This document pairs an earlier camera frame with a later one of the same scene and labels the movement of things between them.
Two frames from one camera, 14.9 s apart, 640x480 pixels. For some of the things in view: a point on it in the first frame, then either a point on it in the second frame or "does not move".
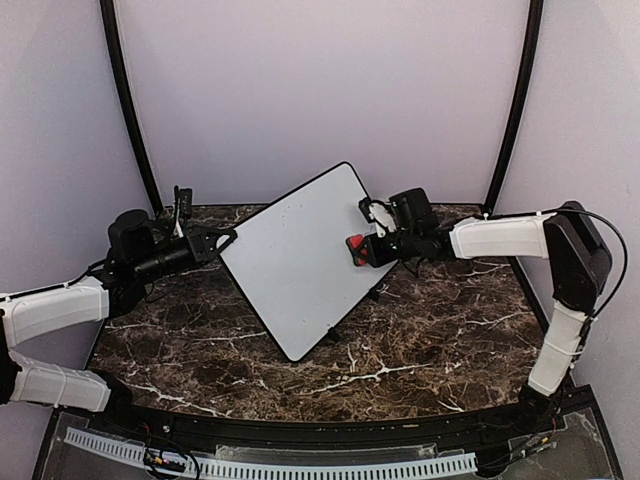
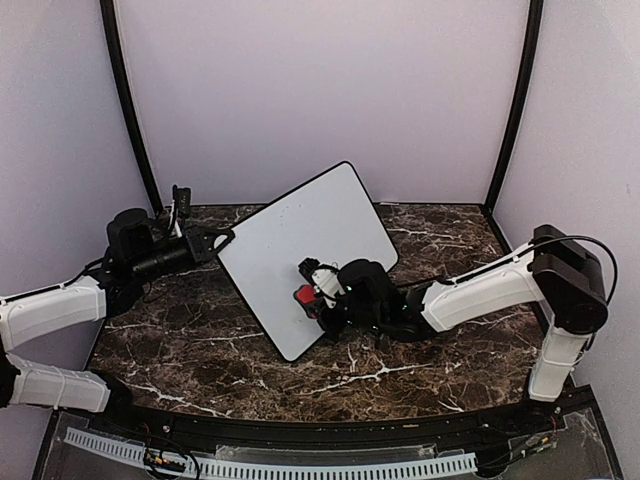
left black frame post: (111, 40) does not move
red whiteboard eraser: (359, 253) -> (305, 293)
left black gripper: (197, 238) does not move
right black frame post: (521, 105) does not move
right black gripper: (376, 257) -> (331, 327)
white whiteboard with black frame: (293, 263) does not move
